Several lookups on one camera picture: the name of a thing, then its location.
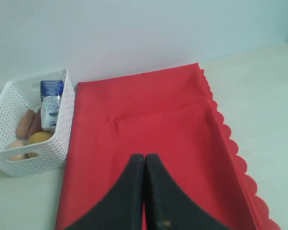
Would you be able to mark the brown egg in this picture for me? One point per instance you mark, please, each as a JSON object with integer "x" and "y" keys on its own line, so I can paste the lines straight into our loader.
{"x": 16, "y": 144}

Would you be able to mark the fried chicken nugget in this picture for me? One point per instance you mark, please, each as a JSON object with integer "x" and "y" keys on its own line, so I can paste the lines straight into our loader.
{"x": 25, "y": 124}

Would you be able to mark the blue white milk carton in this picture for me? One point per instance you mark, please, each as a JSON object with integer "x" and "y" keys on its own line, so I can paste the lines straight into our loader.
{"x": 50, "y": 95}

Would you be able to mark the red table cloth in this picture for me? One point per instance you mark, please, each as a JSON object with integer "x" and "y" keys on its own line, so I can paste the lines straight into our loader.
{"x": 170, "y": 113}

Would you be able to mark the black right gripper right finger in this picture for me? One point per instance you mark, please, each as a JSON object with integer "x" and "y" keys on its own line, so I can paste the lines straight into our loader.
{"x": 167, "y": 207}

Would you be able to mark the red sausage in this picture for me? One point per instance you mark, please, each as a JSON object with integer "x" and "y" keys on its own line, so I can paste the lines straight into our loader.
{"x": 36, "y": 124}

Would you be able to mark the yellow lemon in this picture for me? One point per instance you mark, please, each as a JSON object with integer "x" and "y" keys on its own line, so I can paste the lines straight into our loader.
{"x": 38, "y": 137}

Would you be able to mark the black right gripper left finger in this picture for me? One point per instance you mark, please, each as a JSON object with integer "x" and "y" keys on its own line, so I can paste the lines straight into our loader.
{"x": 122, "y": 206}

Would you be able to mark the white perforated basket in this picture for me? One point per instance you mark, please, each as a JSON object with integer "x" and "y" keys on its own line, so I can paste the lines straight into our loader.
{"x": 16, "y": 97}

